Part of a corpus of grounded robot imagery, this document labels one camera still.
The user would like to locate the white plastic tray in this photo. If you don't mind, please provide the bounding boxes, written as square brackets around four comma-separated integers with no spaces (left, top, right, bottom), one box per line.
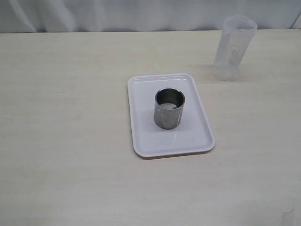
[127,73,215,158]

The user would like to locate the white backdrop curtain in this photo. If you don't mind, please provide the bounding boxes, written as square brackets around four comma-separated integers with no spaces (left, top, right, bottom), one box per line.
[0,0,301,33]

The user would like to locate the clear plastic measuring beaker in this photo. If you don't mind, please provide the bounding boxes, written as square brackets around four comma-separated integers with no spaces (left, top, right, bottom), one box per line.
[212,15,258,81]

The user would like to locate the stainless steel cup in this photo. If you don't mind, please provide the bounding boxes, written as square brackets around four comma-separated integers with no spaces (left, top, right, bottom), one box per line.
[154,88,185,130]

